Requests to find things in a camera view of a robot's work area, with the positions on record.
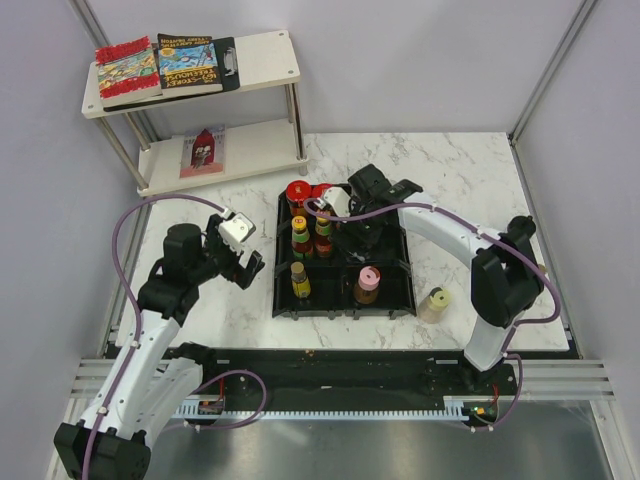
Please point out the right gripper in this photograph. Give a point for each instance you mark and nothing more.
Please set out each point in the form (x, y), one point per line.
(343, 234)

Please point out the small yellow label bottle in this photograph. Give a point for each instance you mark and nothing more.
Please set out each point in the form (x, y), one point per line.
(300, 282)

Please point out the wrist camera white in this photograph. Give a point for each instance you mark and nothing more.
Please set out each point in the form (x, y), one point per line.
(334, 201)
(235, 229)

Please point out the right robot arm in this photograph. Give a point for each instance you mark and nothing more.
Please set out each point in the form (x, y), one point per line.
(503, 284)

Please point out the red cover book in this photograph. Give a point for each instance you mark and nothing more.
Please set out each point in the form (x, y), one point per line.
(127, 72)

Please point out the red lid sauce jar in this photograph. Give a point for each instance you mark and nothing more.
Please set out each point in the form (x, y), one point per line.
(297, 192)

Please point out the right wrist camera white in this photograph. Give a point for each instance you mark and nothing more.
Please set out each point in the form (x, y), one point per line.
(334, 201)

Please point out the green label sauce bottle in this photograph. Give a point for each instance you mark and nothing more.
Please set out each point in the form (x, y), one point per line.
(301, 241)

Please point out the yellow lid spice jar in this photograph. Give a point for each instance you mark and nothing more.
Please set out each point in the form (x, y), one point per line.
(433, 307)

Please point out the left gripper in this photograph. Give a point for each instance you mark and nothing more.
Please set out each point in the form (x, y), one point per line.
(213, 237)

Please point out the black compartment organizer tray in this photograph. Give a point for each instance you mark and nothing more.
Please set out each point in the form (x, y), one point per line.
(333, 279)

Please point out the black lid clear jar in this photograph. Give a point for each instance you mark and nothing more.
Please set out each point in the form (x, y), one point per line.
(520, 230)

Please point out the pink book on lower shelf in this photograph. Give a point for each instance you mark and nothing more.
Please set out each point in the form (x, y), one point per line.
(203, 151)

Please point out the pink lid spice jar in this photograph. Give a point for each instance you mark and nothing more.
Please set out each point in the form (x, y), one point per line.
(367, 286)

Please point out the yellow cap sauce bottle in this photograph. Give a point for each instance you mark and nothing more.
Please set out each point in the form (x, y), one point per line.
(322, 238)

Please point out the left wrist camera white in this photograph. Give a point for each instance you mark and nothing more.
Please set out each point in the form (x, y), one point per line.
(235, 229)

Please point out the white two-tier shelf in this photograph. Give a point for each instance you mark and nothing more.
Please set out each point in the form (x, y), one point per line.
(262, 117)

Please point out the white cable duct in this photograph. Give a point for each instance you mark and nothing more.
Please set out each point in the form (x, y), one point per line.
(193, 410)

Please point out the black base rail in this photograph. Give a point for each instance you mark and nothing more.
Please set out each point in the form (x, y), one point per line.
(327, 381)

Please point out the black cover treehouse book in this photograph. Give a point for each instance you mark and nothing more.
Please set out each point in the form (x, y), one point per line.
(187, 65)

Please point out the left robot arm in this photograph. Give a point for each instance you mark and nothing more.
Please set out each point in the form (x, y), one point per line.
(114, 436)

